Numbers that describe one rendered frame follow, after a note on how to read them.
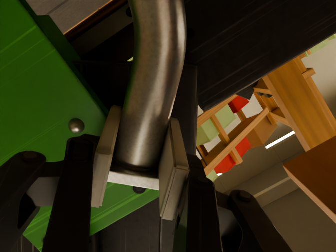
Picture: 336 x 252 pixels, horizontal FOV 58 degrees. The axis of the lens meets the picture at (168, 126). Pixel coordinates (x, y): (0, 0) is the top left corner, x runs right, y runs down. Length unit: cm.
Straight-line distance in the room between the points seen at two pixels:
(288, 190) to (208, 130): 462
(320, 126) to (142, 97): 90
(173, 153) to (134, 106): 4
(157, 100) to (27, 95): 9
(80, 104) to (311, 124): 89
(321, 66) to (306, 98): 880
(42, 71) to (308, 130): 91
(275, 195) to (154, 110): 765
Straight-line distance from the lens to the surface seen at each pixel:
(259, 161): 966
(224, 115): 375
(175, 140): 17
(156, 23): 17
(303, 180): 69
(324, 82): 985
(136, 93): 17
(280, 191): 780
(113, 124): 17
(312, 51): 917
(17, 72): 22
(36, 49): 21
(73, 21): 90
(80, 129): 22
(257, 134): 416
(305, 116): 102
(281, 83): 100
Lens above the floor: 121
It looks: 4 degrees up
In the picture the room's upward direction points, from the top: 148 degrees clockwise
